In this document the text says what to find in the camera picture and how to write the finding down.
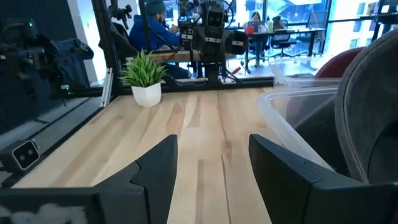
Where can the person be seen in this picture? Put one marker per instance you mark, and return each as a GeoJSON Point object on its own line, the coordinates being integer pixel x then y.
{"type": "Point", "coordinates": [256, 19]}
{"type": "Point", "coordinates": [155, 31]}

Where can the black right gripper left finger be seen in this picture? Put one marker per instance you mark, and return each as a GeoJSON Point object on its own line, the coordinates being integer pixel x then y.
{"type": "Point", "coordinates": [146, 186]}

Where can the silver aluminium bar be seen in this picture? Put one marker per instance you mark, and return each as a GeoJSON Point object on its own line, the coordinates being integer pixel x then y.
{"type": "Point", "coordinates": [107, 88]}

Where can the black table frame rail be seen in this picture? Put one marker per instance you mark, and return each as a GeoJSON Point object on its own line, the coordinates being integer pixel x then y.
{"type": "Point", "coordinates": [248, 82]}

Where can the dark grey cap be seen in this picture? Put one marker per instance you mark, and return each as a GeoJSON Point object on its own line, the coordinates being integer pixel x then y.
{"type": "Point", "coordinates": [367, 109]}

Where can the green plant in white pot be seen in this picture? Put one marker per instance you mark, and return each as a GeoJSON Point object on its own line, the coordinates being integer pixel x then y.
{"type": "Point", "coordinates": [146, 81]}

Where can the black table frame post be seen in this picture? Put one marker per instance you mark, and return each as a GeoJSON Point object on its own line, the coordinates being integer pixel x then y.
{"type": "Point", "coordinates": [107, 46]}

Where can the dark office desk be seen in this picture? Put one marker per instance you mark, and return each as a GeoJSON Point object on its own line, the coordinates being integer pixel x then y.
{"type": "Point", "coordinates": [289, 31]}

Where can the black office chair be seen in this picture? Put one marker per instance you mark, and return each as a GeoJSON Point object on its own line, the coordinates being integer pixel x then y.
{"type": "Point", "coordinates": [280, 40]}

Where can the black background robot arm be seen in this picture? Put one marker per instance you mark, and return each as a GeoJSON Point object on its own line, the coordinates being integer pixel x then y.
{"type": "Point", "coordinates": [186, 25]}

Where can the red cap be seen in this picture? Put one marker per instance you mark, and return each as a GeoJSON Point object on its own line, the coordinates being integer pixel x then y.
{"type": "Point", "coordinates": [339, 65]}

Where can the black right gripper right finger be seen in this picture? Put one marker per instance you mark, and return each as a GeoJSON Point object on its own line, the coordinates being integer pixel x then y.
{"type": "Point", "coordinates": [289, 193]}

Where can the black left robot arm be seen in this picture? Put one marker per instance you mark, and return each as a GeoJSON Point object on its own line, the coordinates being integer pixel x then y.
{"type": "Point", "coordinates": [214, 46]}

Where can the clear plastic bin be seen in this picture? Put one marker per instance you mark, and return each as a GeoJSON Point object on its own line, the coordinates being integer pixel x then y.
{"type": "Point", "coordinates": [289, 81]}
{"type": "Point", "coordinates": [270, 115]}

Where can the black table-level camera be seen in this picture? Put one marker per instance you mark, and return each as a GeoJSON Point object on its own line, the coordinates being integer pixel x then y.
{"type": "Point", "coordinates": [25, 154]}

